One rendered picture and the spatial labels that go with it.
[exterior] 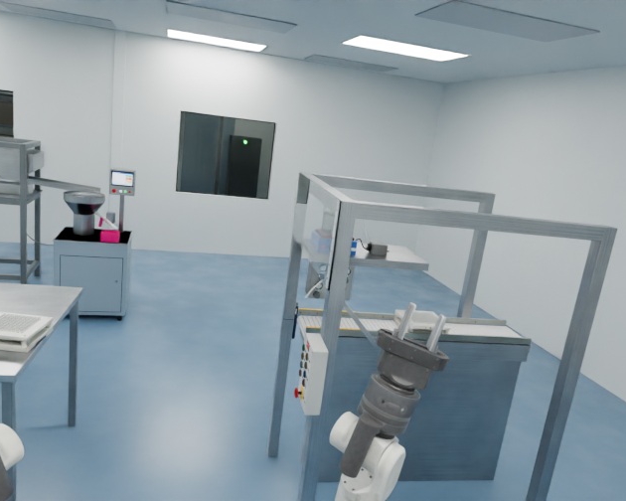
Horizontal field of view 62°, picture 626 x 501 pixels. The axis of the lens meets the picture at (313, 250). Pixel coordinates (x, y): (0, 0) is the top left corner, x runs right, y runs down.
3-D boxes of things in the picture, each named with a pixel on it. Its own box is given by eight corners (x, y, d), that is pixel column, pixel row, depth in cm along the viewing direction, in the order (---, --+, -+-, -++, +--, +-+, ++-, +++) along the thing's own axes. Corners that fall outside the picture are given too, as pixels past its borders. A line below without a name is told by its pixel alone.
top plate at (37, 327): (-32, 335, 222) (-32, 331, 221) (0, 315, 246) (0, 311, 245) (27, 341, 223) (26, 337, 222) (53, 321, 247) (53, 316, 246)
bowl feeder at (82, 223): (59, 236, 469) (60, 195, 461) (67, 228, 503) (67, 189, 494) (116, 240, 483) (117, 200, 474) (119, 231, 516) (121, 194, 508)
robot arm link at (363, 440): (418, 416, 90) (393, 472, 91) (368, 384, 95) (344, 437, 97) (392, 427, 80) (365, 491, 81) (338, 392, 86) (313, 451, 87)
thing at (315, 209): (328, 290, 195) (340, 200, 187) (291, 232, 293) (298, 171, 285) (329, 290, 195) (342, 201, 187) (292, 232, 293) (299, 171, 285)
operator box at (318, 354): (303, 415, 194) (312, 351, 188) (297, 392, 210) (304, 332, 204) (319, 416, 195) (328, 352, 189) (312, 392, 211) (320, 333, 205)
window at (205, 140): (174, 192, 745) (179, 109, 719) (174, 192, 746) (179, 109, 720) (268, 200, 783) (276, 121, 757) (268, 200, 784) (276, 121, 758)
